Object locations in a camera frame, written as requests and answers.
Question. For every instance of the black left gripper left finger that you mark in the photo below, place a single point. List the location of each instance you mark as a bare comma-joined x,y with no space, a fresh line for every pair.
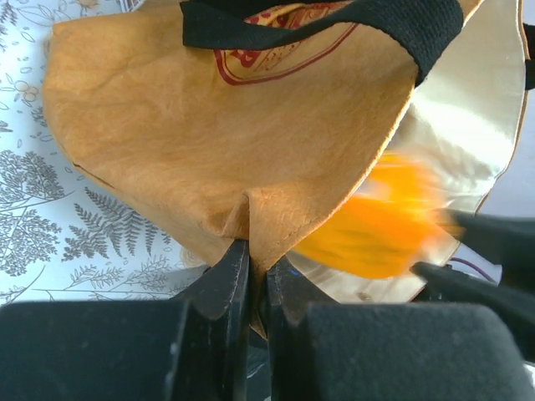
191,347

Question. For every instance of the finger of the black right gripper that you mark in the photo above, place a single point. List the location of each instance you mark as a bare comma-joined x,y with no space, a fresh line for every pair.
505,241
514,307

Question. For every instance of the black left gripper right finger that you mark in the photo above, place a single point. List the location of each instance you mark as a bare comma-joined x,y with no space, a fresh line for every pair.
324,350

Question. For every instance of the orange snack packet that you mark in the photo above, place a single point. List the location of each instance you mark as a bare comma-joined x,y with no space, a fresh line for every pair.
387,225

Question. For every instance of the floral patterned table mat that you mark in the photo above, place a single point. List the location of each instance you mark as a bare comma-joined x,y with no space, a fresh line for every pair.
63,237

